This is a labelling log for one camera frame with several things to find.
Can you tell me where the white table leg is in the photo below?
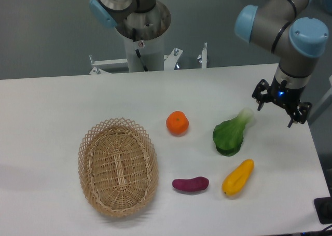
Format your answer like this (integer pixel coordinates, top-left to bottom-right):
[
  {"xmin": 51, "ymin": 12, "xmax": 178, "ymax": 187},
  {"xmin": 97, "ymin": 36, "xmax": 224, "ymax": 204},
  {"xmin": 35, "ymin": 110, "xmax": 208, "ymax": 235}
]
[{"xmin": 308, "ymin": 76, "xmax": 332, "ymax": 125}]

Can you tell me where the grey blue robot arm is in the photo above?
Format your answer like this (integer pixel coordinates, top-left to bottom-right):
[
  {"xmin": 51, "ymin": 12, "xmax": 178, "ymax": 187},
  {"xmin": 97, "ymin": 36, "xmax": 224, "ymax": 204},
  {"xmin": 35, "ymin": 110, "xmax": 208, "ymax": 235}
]
[{"xmin": 89, "ymin": 0, "xmax": 329, "ymax": 124}]

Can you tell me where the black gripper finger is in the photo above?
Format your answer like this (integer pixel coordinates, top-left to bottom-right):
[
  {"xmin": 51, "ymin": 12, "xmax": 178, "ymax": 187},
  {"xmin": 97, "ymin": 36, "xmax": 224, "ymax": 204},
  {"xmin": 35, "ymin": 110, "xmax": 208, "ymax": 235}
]
[
  {"xmin": 252, "ymin": 79, "xmax": 273, "ymax": 111},
  {"xmin": 286, "ymin": 101, "xmax": 312, "ymax": 128}
]

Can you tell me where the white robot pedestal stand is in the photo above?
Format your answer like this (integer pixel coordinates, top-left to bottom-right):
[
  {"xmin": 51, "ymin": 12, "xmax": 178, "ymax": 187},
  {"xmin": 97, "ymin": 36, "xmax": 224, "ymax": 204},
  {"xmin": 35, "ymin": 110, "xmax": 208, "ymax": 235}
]
[{"xmin": 88, "ymin": 0, "xmax": 210, "ymax": 75}]

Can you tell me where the yellow papaya fruit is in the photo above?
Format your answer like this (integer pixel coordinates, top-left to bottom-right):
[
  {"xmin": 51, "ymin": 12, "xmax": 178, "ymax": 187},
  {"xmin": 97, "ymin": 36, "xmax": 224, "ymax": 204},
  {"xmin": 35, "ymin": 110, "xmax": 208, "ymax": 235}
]
[{"xmin": 222, "ymin": 159, "xmax": 255, "ymax": 196}]

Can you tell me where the black device at table edge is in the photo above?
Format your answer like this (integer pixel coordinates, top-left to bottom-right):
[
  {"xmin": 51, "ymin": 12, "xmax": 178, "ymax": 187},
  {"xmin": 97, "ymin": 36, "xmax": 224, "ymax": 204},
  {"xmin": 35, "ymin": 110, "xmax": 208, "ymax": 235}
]
[{"xmin": 313, "ymin": 197, "xmax": 331, "ymax": 225}]

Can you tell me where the purple sweet potato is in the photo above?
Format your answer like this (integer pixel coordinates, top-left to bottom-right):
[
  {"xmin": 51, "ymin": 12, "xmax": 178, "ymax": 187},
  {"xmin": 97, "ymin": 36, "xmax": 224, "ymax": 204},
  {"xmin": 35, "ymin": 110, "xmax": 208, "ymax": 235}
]
[{"xmin": 172, "ymin": 176, "xmax": 210, "ymax": 192}]

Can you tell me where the green bok choy vegetable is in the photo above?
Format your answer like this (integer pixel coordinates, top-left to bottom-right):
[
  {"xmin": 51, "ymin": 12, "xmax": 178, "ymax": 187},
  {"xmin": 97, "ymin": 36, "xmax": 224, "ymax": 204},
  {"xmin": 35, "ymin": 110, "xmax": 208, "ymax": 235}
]
[{"xmin": 212, "ymin": 108, "xmax": 254, "ymax": 157}]

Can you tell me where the orange tangerine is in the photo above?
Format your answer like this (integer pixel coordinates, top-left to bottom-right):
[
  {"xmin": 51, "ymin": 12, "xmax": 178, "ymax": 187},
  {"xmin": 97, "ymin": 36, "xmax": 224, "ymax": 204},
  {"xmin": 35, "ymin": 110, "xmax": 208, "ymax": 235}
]
[{"xmin": 165, "ymin": 111, "xmax": 189, "ymax": 136}]

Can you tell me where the black cable on pedestal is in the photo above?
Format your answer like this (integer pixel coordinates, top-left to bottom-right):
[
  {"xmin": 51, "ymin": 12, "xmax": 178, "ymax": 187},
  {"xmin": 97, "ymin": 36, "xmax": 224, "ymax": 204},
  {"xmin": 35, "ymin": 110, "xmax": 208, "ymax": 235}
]
[{"xmin": 132, "ymin": 28, "xmax": 149, "ymax": 72}]

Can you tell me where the woven wicker basket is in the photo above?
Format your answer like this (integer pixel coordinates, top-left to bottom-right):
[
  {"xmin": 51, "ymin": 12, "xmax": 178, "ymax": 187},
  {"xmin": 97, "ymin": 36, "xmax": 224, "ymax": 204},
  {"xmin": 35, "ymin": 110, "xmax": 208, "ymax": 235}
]
[{"xmin": 78, "ymin": 118, "xmax": 159, "ymax": 217}]

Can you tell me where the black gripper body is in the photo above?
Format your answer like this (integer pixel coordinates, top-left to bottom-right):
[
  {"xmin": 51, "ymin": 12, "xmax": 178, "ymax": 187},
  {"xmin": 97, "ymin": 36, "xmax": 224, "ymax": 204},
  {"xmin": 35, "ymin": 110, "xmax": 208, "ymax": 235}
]
[{"xmin": 268, "ymin": 73, "xmax": 307, "ymax": 109}]

